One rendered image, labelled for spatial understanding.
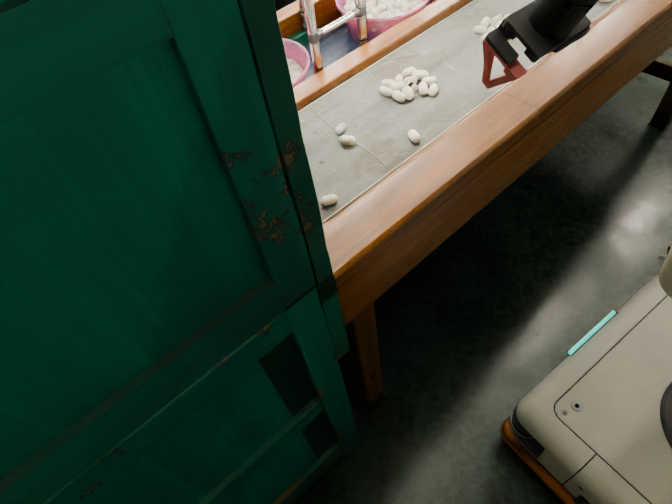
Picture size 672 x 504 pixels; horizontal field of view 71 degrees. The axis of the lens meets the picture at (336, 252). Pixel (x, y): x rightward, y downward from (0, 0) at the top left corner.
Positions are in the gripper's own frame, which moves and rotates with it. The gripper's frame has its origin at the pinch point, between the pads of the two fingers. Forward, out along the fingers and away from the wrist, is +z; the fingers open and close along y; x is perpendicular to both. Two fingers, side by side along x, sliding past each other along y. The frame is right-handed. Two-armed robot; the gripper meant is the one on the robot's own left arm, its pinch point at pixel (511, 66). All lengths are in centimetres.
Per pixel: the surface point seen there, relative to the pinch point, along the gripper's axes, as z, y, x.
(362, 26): 42, -15, -40
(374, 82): 41.8, -7.7, -25.7
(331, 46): 61, -16, -50
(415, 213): 23.0, 14.4, 7.3
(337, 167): 34.1, 16.4, -10.6
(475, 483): 76, 22, 71
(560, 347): 81, -26, 61
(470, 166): 23.3, -0.8, 6.0
